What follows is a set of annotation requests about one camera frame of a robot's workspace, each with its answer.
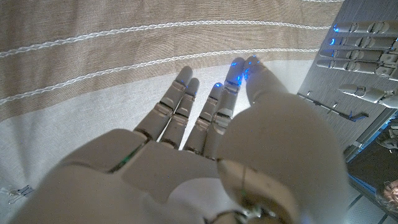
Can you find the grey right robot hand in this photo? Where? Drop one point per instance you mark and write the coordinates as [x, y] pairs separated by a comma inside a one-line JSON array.
[[264, 149]]

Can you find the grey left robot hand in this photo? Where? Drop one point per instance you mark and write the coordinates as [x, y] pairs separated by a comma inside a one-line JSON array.
[[360, 42]]

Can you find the pale grey pillar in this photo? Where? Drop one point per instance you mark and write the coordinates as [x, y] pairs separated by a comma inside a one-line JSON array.
[[370, 137]]

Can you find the person with grey hair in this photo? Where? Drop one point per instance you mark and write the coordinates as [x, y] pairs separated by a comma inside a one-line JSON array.
[[390, 193]]

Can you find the beige striped cloth backdrop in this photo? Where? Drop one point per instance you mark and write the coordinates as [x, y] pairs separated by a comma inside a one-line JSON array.
[[77, 93]]

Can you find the black binder clip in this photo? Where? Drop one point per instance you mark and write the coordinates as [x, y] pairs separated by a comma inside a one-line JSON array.
[[23, 190]]

